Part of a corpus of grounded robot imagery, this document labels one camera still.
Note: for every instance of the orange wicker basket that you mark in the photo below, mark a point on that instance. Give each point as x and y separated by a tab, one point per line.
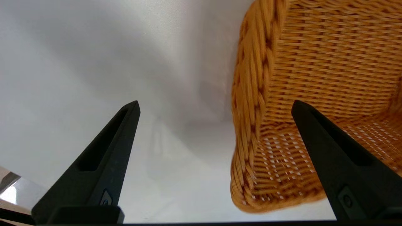
329	62

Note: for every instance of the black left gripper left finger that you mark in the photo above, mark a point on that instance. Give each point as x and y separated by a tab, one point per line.
100	166

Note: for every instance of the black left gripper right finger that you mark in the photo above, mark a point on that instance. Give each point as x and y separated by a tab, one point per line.
345	169

